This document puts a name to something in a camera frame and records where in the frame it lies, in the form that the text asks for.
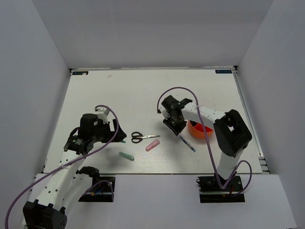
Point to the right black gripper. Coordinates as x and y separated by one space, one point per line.
177 130

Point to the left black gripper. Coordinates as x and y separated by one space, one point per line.
111 134

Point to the blue pen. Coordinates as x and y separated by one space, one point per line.
182 139

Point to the orange round organizer container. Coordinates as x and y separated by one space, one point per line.
195 130

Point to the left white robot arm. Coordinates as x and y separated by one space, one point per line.
71 180

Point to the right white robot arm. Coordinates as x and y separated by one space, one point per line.
231 132

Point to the green translucent tube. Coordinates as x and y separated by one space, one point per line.
127 156

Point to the pink translucent tube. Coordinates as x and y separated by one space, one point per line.
152 145

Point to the right blue corner label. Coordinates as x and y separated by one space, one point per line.
222 71

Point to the blue corner label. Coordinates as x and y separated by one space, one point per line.
222 71
80 73

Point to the left blue corner label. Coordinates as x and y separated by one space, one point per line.
80 73

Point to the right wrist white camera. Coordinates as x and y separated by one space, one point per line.
164 112

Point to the wrist white camera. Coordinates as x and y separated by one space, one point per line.
164 112
102 113

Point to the black handled scissors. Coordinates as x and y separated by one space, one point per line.
137 137

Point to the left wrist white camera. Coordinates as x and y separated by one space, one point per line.
102 113

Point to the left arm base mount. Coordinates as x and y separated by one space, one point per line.
102 191

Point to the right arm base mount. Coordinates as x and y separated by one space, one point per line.
210 192

